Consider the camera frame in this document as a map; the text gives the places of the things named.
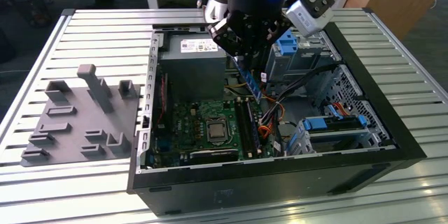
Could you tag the black PC case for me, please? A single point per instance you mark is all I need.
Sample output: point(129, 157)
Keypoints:
point(244, 182)

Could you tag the black RAM slot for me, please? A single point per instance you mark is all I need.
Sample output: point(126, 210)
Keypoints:
point(240, 129)
point(249, 129)

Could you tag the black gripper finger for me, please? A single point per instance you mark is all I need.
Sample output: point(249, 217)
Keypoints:
point(272, 31)
point(226, 37)

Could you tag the white-latched RAM slot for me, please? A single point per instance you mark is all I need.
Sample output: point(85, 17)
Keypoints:
point(244, 129)

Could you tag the silver CPU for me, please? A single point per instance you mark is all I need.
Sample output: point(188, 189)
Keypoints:
point(216, 130)

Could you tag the grey metal drive cage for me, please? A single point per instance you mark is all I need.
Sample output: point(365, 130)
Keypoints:
point(297, 64)

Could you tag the black expansion card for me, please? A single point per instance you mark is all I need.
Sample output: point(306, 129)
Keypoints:
point(213, 155)

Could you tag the blue drive bay latch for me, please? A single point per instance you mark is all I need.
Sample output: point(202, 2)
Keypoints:
point(286, 47)

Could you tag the grey metal disk bay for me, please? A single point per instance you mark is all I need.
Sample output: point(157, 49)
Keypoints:
point(336, 136)

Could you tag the green motherboard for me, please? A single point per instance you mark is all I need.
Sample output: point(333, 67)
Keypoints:
point(188, 119)

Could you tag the grey parts rack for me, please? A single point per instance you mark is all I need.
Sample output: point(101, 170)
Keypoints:
point(76, 119)

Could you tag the hard disk in blue carrier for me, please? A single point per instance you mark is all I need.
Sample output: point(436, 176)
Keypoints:
point(314, 124)

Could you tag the grey power supply unit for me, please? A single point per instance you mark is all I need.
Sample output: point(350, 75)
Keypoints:
point(192, 72)

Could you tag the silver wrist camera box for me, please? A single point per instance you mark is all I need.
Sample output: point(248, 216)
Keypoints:
point(308, 19)

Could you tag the white barcode label tag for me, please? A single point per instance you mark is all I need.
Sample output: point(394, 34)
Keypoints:
point(264, 77)

